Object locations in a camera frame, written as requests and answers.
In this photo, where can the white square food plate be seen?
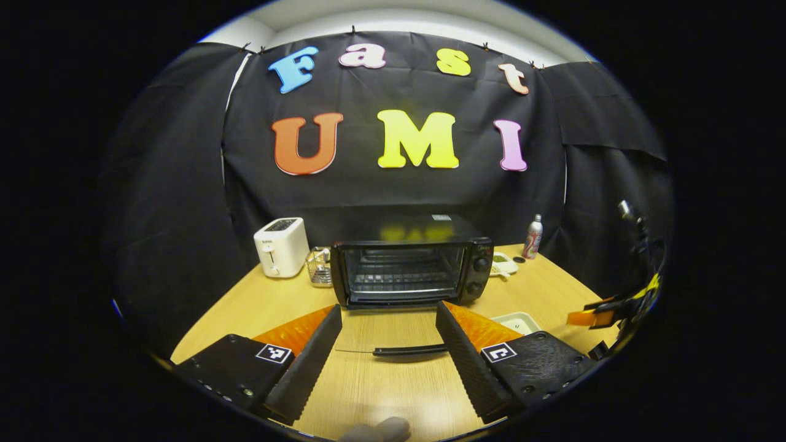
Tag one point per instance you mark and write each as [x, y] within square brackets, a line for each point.
[519, 319]

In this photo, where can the white toaster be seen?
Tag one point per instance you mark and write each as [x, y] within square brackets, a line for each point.
[281, 248]

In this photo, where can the black backdrop cloth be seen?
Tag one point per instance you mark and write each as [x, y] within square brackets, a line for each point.
[368, 190]

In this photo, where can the black electric oven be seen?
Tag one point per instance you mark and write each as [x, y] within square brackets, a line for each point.
[479, 279]

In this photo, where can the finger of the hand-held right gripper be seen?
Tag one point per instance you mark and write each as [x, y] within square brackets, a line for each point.
[592, 316]

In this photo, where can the white divided dish with grains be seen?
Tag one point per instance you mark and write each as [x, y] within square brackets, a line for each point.
[502, 265]

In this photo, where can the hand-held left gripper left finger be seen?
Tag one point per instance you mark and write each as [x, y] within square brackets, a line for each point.
[307, 368]

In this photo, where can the red and white bottle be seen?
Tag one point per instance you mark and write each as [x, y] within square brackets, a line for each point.
[533, 239]

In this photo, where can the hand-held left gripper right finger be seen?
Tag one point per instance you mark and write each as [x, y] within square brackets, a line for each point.
[473, 368]

